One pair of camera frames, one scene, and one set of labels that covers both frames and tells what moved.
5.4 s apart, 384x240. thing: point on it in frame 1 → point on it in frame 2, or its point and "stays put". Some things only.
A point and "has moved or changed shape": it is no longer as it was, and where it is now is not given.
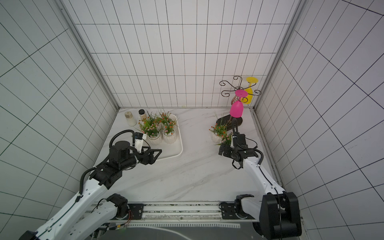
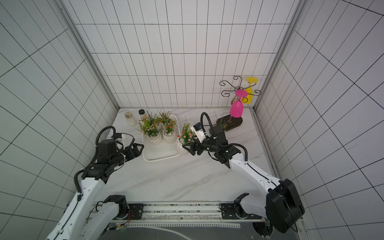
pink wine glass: [236, 108] stays put
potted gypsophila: [227, 139] has moved or changed shape
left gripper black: [151, 159] → [131, 155]
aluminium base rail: [175, 211] stays put
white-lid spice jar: [131, 121] stays put
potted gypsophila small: [168, 131] stays put
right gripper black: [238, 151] → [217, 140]
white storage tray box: [168, 150] stays put
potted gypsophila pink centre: [150, 126] stays put
